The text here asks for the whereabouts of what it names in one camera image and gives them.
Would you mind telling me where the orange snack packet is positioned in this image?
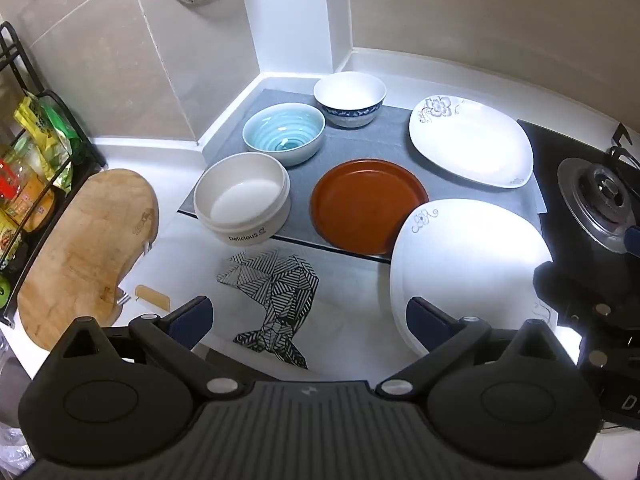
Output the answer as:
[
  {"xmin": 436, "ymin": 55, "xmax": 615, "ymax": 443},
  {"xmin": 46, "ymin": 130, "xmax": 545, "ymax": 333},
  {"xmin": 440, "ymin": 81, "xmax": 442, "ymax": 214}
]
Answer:
[{"xmin": 0, "ymin": 160, "xmax": 56, "ymax": 235}]

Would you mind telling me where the geometric print white mat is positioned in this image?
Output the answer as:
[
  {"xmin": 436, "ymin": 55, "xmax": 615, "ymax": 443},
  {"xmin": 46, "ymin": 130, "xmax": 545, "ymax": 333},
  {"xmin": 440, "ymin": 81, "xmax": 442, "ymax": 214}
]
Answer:
[{"xmin": 212, "ymin": 247, "xmax": 323, "ymax": 372}]

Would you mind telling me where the metal stove burner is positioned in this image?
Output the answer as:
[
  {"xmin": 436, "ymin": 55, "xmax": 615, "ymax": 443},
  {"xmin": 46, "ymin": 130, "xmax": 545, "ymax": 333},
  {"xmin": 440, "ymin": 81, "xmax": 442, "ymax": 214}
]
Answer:
[{"xmin": 556, "ymin": 157, "xmax": 640, "ymax": 252}]

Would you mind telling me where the black pan support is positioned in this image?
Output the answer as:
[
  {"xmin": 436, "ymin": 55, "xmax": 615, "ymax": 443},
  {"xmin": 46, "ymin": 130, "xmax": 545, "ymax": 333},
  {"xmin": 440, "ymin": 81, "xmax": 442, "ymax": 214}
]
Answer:
[{"xmin": 607, "ymin": 122, "xmax": 640, "ymax": 167}]

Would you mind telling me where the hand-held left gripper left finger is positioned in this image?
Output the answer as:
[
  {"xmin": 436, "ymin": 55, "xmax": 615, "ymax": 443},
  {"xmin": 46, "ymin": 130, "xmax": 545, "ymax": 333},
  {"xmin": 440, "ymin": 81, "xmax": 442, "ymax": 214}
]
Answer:
[{"xmin": 50, "ymin": 296, "xmax": 242, "ymax": 402}]

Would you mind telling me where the white floral plate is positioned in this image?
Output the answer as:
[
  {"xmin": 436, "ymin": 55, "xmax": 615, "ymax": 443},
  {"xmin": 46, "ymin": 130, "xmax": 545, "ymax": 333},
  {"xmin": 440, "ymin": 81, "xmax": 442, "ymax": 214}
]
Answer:
[
  {"xmin": 409, "ymin": 95, "xmax": 535, "ymax": 190},
  {"xmin": 390, "ymin": 199, "xmax": 558, "ymax": 361}
]

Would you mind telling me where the small wooden scraper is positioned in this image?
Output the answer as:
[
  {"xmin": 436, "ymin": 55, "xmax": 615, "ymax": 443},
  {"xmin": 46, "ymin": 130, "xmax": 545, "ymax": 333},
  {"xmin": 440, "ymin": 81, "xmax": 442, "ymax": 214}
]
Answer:
[{"xmin": 135, "ymin": 284, "xmax": 172, "ymax": 311}]

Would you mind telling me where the teal spiral bowl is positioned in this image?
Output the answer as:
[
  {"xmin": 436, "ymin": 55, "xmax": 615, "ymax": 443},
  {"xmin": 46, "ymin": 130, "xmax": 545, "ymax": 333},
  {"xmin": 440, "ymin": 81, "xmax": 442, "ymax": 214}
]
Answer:
[{"xmin": 242, "ymin": 102, "xmax": 327, "ymax": 167}]

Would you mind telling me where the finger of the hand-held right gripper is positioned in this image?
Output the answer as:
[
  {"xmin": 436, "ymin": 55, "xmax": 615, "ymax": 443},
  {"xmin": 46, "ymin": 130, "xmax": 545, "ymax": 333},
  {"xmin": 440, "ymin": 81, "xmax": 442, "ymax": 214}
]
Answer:
[{"xmin": 532, "ymin": 259, "xmax": 640, "ymax": 342}]

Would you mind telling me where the white bowl with blue pattern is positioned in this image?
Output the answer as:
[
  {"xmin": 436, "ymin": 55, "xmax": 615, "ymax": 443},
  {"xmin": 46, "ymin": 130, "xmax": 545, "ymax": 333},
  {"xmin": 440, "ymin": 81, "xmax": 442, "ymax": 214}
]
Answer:
[{"xmin": 313, "ymin": 71, "xmax": 388, "ymax": 128}]

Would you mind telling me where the clear plastic bag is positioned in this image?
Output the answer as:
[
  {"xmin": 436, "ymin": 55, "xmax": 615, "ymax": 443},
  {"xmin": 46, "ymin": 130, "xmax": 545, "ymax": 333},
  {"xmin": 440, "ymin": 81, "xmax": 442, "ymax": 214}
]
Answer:
[{"xmin": 0, "ymin": 332, "xmax": 36, "ymax": 466}]

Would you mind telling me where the grey dish mat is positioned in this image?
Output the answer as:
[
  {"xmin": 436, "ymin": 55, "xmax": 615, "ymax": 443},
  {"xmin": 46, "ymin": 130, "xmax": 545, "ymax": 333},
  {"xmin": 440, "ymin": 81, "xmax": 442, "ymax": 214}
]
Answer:
[{"xmin": 177, "ymin": 87, "xmax": 548, "ymax": 263}]

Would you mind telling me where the yellow green snack packet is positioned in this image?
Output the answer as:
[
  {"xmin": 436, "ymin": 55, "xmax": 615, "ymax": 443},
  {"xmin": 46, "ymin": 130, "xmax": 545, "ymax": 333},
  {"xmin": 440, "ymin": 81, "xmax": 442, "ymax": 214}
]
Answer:
[{"xmin": 14, "ymin": 94, "xmax": 81, "ymax": 192}]

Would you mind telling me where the black wire rack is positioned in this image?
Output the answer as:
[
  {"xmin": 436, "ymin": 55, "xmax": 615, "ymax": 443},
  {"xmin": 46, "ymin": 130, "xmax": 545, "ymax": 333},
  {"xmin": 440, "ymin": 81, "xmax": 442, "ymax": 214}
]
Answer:
[{"xmin": 0, "ymin": 21, "xmax": 108, "ymax": 328}]

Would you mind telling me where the brown round plate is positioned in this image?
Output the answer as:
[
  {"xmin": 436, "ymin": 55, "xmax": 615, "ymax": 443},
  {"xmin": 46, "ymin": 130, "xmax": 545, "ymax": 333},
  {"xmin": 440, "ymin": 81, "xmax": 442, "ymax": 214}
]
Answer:
[{"xmin": 309, "ymin": 159, "xmax": 430, "ymax": 256}]

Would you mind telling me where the cream straight-sided bowl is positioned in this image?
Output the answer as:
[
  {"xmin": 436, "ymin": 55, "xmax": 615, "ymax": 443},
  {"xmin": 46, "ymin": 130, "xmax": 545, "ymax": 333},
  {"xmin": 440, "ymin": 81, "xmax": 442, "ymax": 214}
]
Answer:
[{"xmin": 193, "ymin": 152, "xmax": 291, "ymax": 247}]

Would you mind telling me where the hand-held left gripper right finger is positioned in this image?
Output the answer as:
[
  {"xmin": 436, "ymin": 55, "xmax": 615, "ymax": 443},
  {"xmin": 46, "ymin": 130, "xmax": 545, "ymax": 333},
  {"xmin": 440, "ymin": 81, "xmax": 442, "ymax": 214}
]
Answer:
[{"xmin": 375, "ymin": 296, "xmax": 581, "ymax": 402}]

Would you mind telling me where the wooden cutting board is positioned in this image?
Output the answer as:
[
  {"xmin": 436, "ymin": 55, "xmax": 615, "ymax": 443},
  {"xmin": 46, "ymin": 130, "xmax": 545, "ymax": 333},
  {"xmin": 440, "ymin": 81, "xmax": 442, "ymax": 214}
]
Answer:
[{"xmin": 17, "ymin": 169, "xmax": 160, "ymax": 351}]

